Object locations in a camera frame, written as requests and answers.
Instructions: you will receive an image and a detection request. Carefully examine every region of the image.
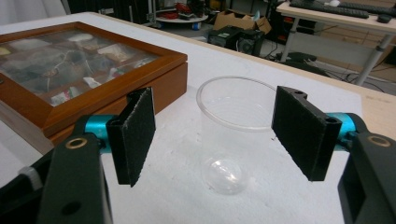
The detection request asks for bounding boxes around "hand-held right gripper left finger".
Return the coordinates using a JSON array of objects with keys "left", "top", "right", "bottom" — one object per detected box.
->
[{"left": 84, "top": 87, "right": 157, "bottom": 189}]

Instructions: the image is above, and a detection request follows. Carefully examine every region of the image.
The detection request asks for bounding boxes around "white table board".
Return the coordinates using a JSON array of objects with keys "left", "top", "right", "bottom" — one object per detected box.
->
[{"left": 0, "top": 12, "right": 363, "bottom": 224}]

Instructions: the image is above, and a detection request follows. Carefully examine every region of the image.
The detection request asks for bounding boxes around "black computer tower green label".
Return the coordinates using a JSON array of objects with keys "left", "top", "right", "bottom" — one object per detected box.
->
[{"left": 207, "top": 25, "right": 244, "bottom": 49}]

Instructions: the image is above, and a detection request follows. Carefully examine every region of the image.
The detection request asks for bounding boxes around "open cardboard box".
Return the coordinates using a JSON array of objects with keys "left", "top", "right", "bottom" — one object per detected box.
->
[{"left": 212, "top": 8, "right": 273, "bottom": 35}]

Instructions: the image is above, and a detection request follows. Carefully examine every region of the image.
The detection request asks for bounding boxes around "white curtain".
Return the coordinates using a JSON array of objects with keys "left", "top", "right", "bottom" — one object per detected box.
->
[{"left": 0, "top": 0, "right": 68, "bottom": 26}]

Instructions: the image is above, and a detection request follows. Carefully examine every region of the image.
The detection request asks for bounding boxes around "wooden tea box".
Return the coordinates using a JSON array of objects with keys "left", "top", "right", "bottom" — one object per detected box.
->
[{"left": 0, "top": 21, "right": 189, "bottom": 147}]

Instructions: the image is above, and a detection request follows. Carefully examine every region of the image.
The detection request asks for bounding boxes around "white-legged desk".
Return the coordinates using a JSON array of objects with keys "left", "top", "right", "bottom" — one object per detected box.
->
[{"left": 276, "top": 0, "right": 396, "bottom": 87}]

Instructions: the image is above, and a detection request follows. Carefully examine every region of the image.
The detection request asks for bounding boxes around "assortment of tea bags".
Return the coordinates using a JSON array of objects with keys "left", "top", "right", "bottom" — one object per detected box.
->
[{"left": 0, "top": 32, "right": 158, "bottom": 106}]

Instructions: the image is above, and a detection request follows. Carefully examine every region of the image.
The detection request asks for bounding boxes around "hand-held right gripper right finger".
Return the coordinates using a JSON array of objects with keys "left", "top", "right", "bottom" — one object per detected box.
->
[{"left": 271, "top": 86, "right": 357, "bottom": 182}]

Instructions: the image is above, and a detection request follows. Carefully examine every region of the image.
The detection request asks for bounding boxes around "round white table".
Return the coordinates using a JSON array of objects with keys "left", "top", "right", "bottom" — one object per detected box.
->
[{"left": 155, "top": 1, "right": 209, "bottom": 24}]

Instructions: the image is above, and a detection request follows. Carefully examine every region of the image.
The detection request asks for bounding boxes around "clear plastic cup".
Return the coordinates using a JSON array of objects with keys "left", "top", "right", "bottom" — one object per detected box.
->
[{"left": 195, "top": 75, "right": 281, "bottom": 196}]

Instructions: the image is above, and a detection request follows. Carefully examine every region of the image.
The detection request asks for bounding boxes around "black keyboard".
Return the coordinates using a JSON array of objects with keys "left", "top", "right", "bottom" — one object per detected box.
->
[
  {"left": 289, "top": 0, "right": 370, "bottom": 19},
  {"left": 337, "top": 1, "right": 396, "bottom": 17}
]

